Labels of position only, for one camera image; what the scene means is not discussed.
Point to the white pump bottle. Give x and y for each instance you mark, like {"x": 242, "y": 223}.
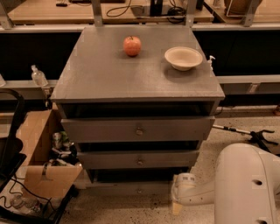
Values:
{"x": 210, "y": 61}

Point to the white paper bowl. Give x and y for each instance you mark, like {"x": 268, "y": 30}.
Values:
{"x": 183, "y": 58}

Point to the items in cardboard box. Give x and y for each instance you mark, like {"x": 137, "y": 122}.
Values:
{"x": 63, "y": 151}

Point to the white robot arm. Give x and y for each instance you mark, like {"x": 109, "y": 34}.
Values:
{"x": 243, "y": 191}

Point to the cardboard box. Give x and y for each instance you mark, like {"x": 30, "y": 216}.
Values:
{"x": 41, "y": 178}

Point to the grey bottom drawer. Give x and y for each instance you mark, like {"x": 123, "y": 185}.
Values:
{"x": 146, "y": 181}

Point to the silver metal rod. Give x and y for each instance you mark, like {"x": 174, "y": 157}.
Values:
{"x": 232, "y": 129}

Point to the grey drawer cabinet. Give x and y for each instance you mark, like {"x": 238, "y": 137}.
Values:
{"x": 101, "y": 81}

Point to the black floor stand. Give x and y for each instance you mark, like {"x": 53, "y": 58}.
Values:
{"x": 258, "y": 138}

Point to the clear sanitizer bottle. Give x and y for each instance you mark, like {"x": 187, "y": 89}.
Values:
{"x": 38, "y": 77}

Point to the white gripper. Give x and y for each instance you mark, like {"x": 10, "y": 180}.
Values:
{"x": 183, "y": 186}

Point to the red apple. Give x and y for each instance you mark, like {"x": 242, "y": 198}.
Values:
{"x": 132, "y": 46}

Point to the grey top drawer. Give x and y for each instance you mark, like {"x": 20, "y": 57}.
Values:
{"x": 137, "y": 130}

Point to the black chair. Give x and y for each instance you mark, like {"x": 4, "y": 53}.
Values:
{"x": 10, "y": 147}

